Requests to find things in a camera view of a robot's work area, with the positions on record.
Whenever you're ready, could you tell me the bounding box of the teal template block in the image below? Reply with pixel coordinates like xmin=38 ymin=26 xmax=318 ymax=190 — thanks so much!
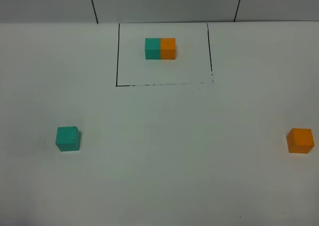
xmin=145 ymin=38 xmax=161 ymax=60

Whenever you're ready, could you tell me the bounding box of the orange template block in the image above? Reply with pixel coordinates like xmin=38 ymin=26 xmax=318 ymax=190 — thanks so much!
xmin=160 ymin=38 xmax=176 ymax=60

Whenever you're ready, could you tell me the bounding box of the orange loose block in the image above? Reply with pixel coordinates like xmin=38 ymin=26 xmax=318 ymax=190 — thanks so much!
xmin=286 ymin=128 xmax=315 ymax=154

